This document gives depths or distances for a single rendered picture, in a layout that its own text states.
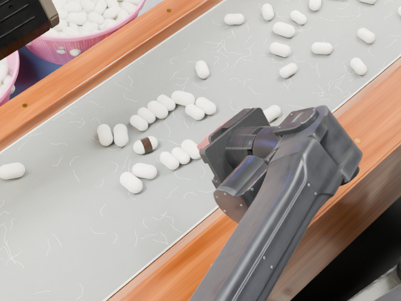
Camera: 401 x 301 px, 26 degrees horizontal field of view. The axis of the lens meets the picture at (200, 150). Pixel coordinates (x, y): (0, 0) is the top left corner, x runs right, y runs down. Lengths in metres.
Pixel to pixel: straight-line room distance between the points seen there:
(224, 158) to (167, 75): 0.37
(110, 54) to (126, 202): 0.28
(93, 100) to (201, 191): 0.24
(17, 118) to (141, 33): 0.26
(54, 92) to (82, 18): 0.20
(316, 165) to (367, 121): 0.44
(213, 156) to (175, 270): 0.18
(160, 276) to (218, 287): 0.37
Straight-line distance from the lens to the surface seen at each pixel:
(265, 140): 1.00
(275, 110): 1.33
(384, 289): 1.50
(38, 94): 1.36
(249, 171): 0.96
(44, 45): 1.48
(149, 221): 1.22
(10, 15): 1.01
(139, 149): 1.28
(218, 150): 1.05
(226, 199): 0.96
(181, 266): 1.15
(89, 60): 1.40
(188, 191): 1.25
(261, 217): 0.83
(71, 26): 1.51
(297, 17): 1.48
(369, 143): 1.29
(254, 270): 0.79
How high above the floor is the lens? 1.74
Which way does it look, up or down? 51 degrees down
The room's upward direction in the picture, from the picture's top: straight up
